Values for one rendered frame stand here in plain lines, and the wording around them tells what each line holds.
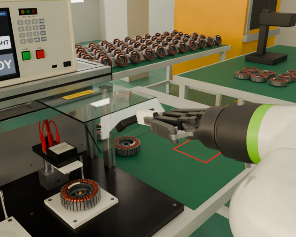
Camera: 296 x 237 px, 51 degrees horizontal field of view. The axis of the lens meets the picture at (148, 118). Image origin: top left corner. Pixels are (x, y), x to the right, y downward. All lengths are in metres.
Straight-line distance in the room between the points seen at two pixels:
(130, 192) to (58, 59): 0.44
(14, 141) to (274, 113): 0.80
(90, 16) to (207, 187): 7.97
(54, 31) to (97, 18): 8.01
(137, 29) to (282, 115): 4.41
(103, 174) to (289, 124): 0.74
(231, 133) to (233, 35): 3.72
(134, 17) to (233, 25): 1.45
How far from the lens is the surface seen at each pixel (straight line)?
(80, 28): 8.58
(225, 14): 4.20
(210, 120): 0.50
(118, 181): 1.01
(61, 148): 0.92
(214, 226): 2.04
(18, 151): 1.06
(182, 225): 0.89
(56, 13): 0.89
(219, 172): 1.12
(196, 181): 1.06
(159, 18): 7.35
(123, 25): 4.70
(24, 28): 0.85
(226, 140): 0.48
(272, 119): 0.44
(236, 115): 0.47
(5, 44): 0.84
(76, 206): 0.88
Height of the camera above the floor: 1.34
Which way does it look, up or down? 23 degrees down
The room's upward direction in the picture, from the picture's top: straight up
